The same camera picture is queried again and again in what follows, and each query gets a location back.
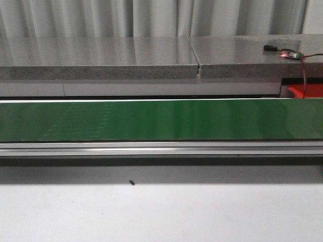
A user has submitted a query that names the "green conveyor belt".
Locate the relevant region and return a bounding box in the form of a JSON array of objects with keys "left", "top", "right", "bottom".
[{"left": 1, "top": 99, "right": 322, "bottom": 142}]

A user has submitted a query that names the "red plastic tray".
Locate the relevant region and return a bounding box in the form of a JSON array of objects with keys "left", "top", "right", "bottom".
[{"left": 288, "top": 84, "right": 323, "bottom": 99}]

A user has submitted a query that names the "white corrugated curtain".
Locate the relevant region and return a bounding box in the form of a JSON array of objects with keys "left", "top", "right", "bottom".
[{"left": 1, "top": 1, "right": 322, "bottom": 38}]

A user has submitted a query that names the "grey stone counter slab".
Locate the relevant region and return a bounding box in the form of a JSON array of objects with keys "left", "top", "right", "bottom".
[{"left": 1, "top": 34, "right": 322, "bottom": 80}]

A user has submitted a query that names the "black plug connector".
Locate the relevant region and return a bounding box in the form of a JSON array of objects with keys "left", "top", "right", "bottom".
[{"left": 263, "top": 45, "right": 279, "bottom": 52}]

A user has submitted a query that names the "small green circuit board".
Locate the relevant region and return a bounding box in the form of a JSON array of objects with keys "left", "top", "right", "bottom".
[{"left": 280, "top": 51, "right": 304, "bottom": 60}]

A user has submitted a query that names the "aluminium conveyor frame rail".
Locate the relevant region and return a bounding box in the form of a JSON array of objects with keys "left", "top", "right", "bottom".
[{"left": 1, "top": 141, "right": 322, "bottom": 157}]

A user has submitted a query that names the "red black wire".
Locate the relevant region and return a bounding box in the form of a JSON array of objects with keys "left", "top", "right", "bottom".
[{"left": 300, "top": 52, "right": 323, "bottom": 99}]

